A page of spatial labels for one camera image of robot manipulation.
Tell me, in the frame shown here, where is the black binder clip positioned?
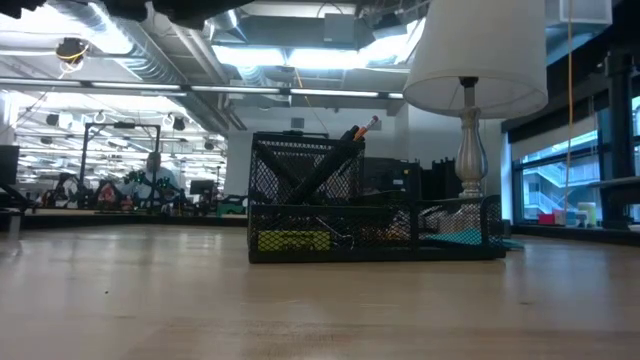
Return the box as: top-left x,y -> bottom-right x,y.
319,217 -> 359,251

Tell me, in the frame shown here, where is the orange wooden pencil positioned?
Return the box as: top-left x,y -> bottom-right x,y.
352,115 -> 380,142

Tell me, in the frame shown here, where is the black mesh desk organizer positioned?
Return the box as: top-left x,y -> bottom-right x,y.
247,130 -> 507,265

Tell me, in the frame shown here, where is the blue sticky note pad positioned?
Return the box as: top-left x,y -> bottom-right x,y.
424,228 -> 525,251

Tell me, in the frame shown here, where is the small background monitor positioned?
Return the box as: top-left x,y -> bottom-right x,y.
189,179 -> 216,197

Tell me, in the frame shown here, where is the black notched equipment box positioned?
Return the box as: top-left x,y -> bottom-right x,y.
422,158 -> 464,200

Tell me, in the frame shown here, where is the small silver metal object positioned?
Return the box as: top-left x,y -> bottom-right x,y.
419,203 -> 484,234

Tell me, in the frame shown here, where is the gray ceiling box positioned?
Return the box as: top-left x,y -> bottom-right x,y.
323,13 -> 357,45

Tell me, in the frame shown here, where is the person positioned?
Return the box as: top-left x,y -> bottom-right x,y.
130,151 -> 180,202

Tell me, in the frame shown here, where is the white shade table lamp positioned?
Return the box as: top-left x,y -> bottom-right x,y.
402,0 -> 550,200

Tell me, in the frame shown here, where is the long ceiling light bar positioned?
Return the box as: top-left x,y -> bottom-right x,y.
0,77 -> 405,100

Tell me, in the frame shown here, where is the pale green container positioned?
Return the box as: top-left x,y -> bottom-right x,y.
577,202 -> 599,227

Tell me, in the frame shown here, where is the black pillar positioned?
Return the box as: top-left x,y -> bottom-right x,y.
597,47 -> 635,231

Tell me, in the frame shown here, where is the dark background monitor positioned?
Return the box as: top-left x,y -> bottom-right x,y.
0,144 -> 20,186

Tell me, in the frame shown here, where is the black background rig frame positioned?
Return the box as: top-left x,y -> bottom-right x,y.
78,121 -> 162,209

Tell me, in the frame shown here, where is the yellow hanging cable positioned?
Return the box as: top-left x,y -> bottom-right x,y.
563,0 -> 575,201

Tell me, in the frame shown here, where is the black yellow ceiling cable reel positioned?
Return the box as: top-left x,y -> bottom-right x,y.
54,35 -> 91,65

